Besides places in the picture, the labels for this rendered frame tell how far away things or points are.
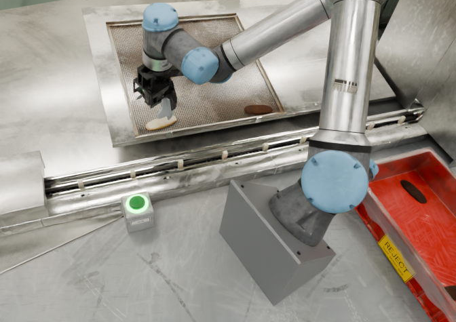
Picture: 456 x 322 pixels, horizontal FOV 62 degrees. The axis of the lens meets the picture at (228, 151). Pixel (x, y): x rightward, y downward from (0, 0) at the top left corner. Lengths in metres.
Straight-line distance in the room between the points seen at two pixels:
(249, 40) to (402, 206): 0.71
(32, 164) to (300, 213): 0.68
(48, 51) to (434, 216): 1.46
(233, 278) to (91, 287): 0.34
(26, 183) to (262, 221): 0.59
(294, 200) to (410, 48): 0.86
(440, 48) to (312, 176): 0.87
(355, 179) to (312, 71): 0.85
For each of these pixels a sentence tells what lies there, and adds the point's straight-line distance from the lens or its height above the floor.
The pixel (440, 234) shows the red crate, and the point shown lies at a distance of 1.31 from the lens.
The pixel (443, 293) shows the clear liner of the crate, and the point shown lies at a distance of 1.07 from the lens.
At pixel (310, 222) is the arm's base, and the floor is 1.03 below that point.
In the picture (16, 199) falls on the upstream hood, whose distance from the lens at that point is 1.04.
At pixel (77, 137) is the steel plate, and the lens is 1.27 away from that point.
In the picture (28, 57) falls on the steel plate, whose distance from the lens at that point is 1.63.
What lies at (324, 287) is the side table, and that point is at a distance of 1.06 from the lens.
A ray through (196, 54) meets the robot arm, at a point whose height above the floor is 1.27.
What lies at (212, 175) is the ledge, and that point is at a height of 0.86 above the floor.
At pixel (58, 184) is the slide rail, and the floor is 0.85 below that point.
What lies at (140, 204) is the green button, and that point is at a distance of 0.99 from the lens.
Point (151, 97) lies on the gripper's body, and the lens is 1.00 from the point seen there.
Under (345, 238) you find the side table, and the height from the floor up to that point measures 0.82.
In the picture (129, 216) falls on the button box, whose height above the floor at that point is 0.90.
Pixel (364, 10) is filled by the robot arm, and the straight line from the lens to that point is 0.75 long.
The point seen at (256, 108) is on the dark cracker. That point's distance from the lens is 1.27.
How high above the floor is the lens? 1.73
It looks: 48 degrees down
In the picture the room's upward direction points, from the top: 11 degrees clockwise
